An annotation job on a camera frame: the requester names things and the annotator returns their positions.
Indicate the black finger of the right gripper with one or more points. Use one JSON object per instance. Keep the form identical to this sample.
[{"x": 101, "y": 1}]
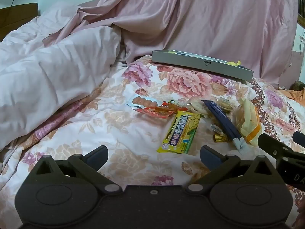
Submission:
[
  {"x": 299, "y": 138},
  {"x": 285, "y": 157}
]

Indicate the shiny pink satin sheet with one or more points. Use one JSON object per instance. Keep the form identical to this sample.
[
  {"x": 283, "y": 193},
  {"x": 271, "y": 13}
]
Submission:
[{"x": 258, "y": 33}]

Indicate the small gold candy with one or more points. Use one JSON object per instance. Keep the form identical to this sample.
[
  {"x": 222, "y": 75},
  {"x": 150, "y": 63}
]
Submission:
[{"x": 217, "y": 138}]

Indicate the pale pink duvet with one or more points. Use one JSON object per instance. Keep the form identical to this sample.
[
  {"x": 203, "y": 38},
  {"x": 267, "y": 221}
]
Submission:
[{"x": 41, "y": 73}]

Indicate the yellow orange bread packet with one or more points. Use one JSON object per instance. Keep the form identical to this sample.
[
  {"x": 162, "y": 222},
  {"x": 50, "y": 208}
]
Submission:
[{"x": 247, "y": 121}]

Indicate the dark blue stick packet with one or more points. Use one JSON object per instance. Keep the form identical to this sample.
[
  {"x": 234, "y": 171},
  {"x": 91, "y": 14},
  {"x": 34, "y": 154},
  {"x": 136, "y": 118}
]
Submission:
[{"x": 228, "y": 127}]

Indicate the sausage pack light blue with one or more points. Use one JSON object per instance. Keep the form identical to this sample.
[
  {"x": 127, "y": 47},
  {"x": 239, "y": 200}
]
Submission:
[{"x": 141, "y": 102}]

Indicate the floral pink quilt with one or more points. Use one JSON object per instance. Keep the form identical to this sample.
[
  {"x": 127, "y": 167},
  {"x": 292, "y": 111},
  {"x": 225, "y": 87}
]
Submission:
[{"x": 104, "y": 118}]

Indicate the grey shallow cardboard box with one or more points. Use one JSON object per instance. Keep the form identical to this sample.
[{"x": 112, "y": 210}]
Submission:
[{"x": 162, "y": 56}]

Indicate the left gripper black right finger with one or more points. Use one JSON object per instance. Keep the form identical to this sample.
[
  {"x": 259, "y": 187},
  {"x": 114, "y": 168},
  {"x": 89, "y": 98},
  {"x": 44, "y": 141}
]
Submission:
[{"x": 215, "y": 161}]

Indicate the yellow green biscuit packet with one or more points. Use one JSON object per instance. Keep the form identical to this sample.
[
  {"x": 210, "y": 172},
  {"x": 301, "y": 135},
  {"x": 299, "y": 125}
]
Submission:
[{"x": 179, "y": 137}]

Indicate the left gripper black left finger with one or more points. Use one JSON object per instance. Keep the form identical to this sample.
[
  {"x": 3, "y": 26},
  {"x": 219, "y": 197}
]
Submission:
[{"x": 95, "y": 159}]

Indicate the red spicy snack packet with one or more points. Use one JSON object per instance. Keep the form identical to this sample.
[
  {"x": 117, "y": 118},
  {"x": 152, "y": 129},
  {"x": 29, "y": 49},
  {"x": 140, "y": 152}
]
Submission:
[{"x": 163, "y": 111}]

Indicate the clear cookie packet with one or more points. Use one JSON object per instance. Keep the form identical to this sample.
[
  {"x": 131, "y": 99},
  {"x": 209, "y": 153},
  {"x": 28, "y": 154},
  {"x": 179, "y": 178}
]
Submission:
[{"x": 225, "y": 105}]

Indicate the orange cloth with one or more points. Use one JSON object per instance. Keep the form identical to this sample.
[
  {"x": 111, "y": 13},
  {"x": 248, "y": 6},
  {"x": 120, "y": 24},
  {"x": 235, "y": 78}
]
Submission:
[{"x": 296, "y": 95}]

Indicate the brown wooden headboard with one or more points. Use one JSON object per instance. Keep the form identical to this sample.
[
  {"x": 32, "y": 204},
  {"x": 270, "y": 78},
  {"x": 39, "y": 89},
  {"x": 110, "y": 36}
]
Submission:
[{"x": 11, "y": 18}]

